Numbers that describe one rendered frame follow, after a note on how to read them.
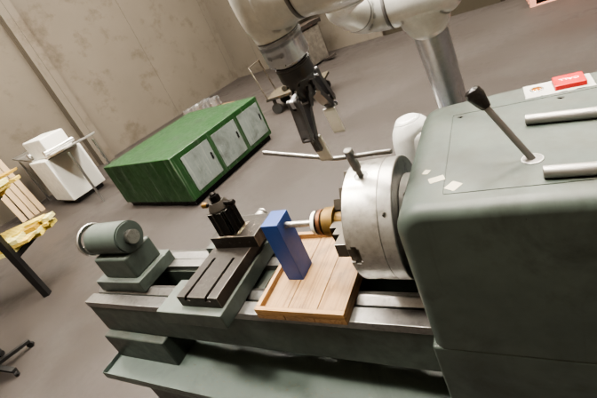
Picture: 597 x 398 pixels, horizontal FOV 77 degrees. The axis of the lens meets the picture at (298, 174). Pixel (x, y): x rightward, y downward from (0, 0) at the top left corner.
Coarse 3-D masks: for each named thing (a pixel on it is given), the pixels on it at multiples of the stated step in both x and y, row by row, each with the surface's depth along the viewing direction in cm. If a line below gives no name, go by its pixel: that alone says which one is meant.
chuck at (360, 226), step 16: (368, 160) 99; (352, 176) 93; (368, 176) 90; (352, 192) 90; (368, 192) 88; (352, 208) 88; (368, 208) 86; (352, 224) 88; (368, 224) 86; (352, 240) 88; (368, 240) 86; (368, 256) 88; (384, 256) 86; (368, 272) 92; (384, 272) 90
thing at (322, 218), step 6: (318, 210) 109; (324, 210) 106; (330, 210) 104; (318, 216) 106; (324, 216) 105; (330, 216) 103; (336, 216) 104; (318, 222) 106; (324, 222) 104; (330, 222) 103; (318, 228) 106; (324, 228) 105; (318, 234) 108; (324, 234) 106; (330, 234) 105
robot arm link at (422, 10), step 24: (384, 0) 105; (408, 0) 102; (432, 0) 100; (456, 0) 100; (408, 24) 107; (432, 24) 105; (432, 48) 113; (432, 72) 121; (456, 72) 121; (456, 96) 127
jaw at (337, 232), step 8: (336, 224) 102; (336, 232) 98; (336, 240) 98; (344, 240) 94; (336, 248) 94; (344, 248) 93; (352, 248) 90; (344, 256) 94; (352, 256) 91; (360, 256) 90
